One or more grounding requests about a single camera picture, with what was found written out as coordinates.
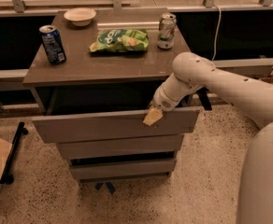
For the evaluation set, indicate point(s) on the black bracket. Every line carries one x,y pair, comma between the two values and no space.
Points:
203,97

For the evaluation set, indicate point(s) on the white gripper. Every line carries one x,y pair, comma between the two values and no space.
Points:
163,102

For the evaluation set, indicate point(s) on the grey drawer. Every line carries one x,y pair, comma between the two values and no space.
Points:
123,169
118,147
113,125

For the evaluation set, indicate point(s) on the green chip bag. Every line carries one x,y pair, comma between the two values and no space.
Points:
120,40

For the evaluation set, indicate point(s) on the grey drawer cabinet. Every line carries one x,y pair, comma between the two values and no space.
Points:
104,82

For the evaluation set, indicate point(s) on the white green soda can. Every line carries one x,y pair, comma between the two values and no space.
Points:
166,33

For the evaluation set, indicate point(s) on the grey bottom drawer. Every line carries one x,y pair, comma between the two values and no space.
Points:
123,169

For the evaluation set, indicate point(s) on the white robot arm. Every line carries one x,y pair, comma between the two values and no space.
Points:
254,98

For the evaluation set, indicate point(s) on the grey middle drawer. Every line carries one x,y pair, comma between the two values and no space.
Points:
118,147

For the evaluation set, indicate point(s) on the blue soda can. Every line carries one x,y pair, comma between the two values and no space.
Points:
52,44

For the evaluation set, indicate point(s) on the black stand leg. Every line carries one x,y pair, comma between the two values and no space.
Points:
7,176

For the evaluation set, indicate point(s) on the white bowl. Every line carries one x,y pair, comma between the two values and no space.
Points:
80,16

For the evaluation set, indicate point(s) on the grey top drawer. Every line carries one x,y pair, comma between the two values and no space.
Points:
113,125

